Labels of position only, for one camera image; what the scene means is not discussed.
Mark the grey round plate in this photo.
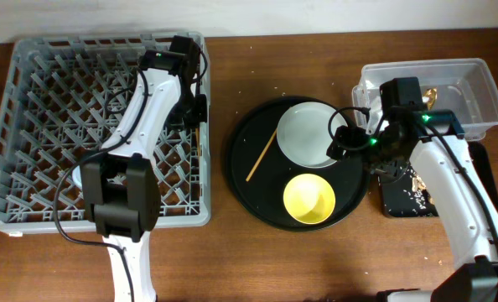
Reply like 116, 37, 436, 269
277, 102, 336, 169

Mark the yellow bowl with food scraps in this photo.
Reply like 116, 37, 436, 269
283, 174, 336, 225

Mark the gold snack wrapper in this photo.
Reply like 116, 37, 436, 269
423, 88, 438, 110

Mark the wooden chopstick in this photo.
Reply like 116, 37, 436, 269
245, 129, 278, 182
195, 127, 201, 158

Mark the blue plastic cup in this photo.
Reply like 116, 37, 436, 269
71, 166, 83, 190

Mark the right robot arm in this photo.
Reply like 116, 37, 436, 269
327, 77, 498, 302

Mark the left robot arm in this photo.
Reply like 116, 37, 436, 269
78, 35, 208, 301

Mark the grey plastic dishwasher rack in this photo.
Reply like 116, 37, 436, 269
0, 31, 212, 234

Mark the black rectangular tray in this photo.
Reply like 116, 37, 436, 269
378, 142, 498, 217

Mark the pile of food scraps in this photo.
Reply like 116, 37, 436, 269
411, 175, 433, 210

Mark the round black tray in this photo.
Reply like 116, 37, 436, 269
223, 96, 371, 232

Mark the clear plastic bin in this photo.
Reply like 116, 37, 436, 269
352, 58, 498, 141

